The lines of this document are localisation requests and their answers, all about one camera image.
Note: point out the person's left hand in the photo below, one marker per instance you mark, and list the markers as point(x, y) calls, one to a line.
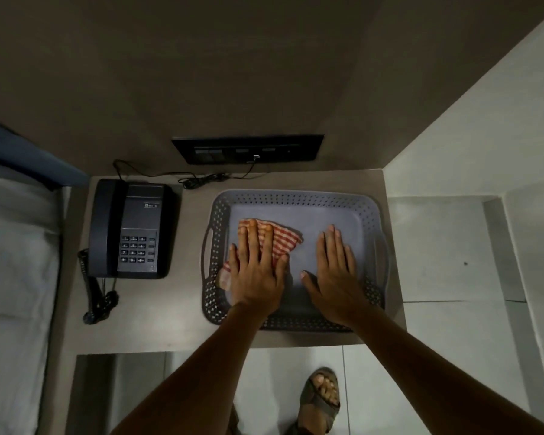
point(254, 276)

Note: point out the person's right hand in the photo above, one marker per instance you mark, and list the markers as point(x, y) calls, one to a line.
point(337, 285)

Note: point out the red checkered cloth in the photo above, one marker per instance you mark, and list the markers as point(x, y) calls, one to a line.
point(285, 240)

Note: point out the grey perforated plastic tray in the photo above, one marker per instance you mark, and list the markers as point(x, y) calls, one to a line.
point(335, 212)

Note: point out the person's right forearm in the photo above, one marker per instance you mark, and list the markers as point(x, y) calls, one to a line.
point(426, 380)

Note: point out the person's left forearm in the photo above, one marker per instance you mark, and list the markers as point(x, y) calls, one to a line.
point(199, 385)

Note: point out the person's right foot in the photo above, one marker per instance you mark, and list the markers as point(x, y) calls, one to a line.
point(324, 387)

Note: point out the person's right brown sandal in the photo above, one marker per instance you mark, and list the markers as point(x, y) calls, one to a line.
point(319, 405)

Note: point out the black desk telephone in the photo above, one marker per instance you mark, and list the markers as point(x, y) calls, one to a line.
point(136, 212)

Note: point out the white baseboard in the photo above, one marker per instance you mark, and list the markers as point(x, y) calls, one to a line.
point(496, 249)

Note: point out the white bed mattress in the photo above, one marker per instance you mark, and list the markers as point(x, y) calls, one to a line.
point(18, 289)

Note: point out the blue bed headboard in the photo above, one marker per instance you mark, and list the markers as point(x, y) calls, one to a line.
point(22, 154)

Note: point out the black wall switch panel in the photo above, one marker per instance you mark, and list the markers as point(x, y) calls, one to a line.
point(299, 149)

